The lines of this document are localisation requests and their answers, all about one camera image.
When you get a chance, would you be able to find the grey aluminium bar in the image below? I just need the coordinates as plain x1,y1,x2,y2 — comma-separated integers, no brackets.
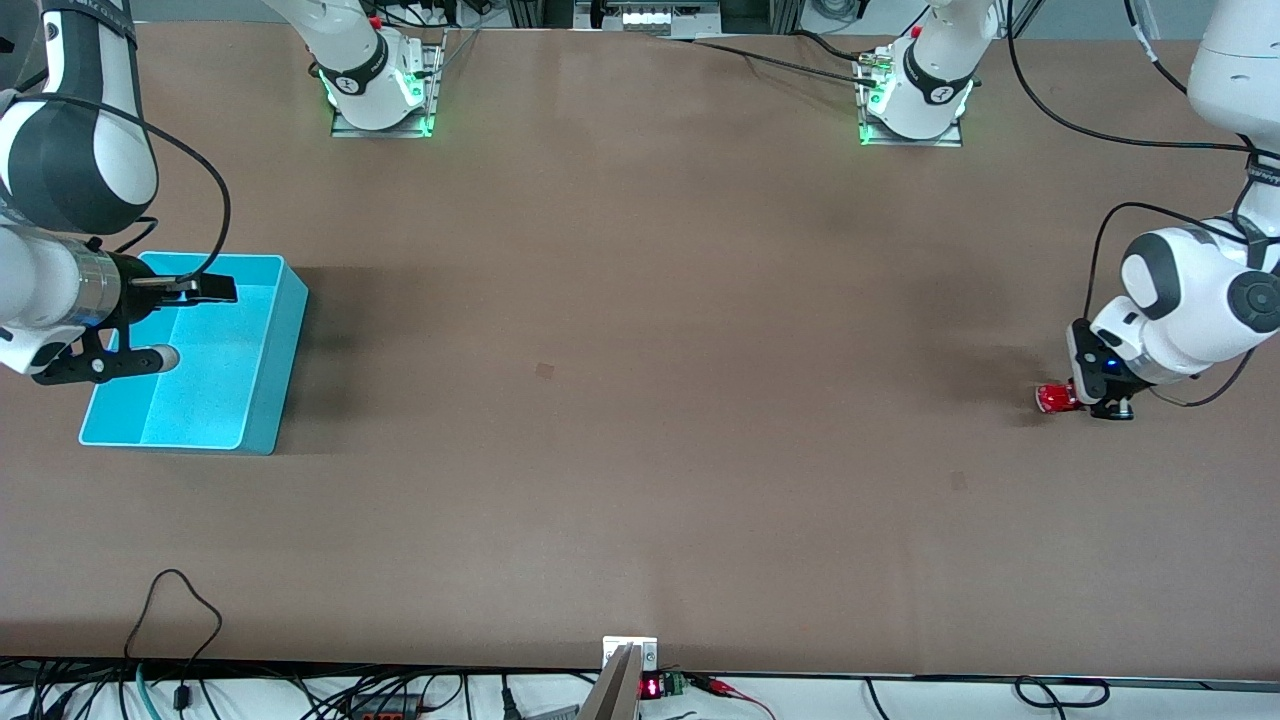
578,645,641,720

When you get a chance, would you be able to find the blue plastic box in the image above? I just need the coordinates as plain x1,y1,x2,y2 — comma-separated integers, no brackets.
79,252,309,456

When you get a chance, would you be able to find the black cable bundle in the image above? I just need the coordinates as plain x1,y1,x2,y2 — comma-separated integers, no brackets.
0,658,601,720

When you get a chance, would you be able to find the black coiled cable loop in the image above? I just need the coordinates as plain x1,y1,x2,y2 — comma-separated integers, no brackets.
1015,677,1111,709

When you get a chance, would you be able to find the short black table cable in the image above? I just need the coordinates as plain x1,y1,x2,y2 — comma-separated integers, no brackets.
795,28,876,63

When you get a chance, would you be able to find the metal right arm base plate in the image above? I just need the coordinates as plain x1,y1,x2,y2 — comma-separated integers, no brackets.
330,28,441,139

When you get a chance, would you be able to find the black looped usb cable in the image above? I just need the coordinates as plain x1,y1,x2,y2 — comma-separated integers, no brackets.
122,569,224,711

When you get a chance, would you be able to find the red clip lead wire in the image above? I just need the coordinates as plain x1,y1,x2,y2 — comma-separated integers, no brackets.
690,675,776,720

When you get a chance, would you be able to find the black right camera mount plate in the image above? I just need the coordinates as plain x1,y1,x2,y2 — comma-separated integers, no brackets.
30,325,166,386

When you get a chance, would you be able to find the white metal bracket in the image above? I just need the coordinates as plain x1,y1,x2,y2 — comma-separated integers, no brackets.
603,636,659,673

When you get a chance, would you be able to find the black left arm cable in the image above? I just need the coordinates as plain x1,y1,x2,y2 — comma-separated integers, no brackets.
1005,0,1280,409

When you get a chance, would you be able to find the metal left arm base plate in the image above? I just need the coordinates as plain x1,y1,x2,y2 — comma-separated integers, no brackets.
857,50,964,148

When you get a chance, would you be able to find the long black table cable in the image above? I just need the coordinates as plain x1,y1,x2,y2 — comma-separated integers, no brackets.
650,35,886,89

